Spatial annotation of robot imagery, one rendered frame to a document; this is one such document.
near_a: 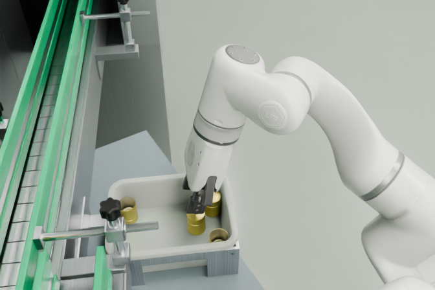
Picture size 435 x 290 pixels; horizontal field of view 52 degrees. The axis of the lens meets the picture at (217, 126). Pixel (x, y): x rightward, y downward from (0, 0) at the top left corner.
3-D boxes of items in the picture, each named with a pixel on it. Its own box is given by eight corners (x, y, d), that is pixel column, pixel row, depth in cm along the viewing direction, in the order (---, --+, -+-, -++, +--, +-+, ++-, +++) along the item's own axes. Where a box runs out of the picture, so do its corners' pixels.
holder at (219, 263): (89, 213, 90) (81, 188, 85) (224, 199, 93) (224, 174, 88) (81, 292, 78) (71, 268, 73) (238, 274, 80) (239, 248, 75)
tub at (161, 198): (115, 208, 91) (109, 179, 85) (225, 197, 93) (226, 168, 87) (111, 288, 78) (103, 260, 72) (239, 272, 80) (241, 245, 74)
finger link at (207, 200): (208, 152, 71) (199, 164, 76) (210, 200, 68) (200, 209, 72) (215, 153, 71) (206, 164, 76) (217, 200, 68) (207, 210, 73)
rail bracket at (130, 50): (94, 70, 123) (76, -9, 108) (156, 65, 124) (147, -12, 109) (92, 80, 119) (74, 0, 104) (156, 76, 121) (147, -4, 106)
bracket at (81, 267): (72, 279, 72) (62, 255, 68) (131, 272, 73) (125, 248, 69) (70, 300, 70) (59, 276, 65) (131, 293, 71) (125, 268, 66)
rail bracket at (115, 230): (50, 257, 68) (26, 204, 59) (162, 245, 69) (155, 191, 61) (46, 275, 65) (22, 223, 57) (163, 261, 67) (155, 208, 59)
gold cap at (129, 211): (140, 202, 84) (142, 217, 87) (127, 193, 86) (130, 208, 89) (125, 214, 82) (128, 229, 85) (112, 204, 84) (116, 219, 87)
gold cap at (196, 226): (204, 219, 87) (204, 204, 84) (206, 234, 84) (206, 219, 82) (186, 221, 87) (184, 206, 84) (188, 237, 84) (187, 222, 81)
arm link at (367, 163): (355, 210, 62) (235, 114, 62) (368, 159, 72) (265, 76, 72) (401, 177, 56) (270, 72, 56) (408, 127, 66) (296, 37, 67)
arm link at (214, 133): (193, 89, 71) (189, 103, 72) (201, 126, 64) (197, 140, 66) (239, 95, 73) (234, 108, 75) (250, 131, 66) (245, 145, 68)
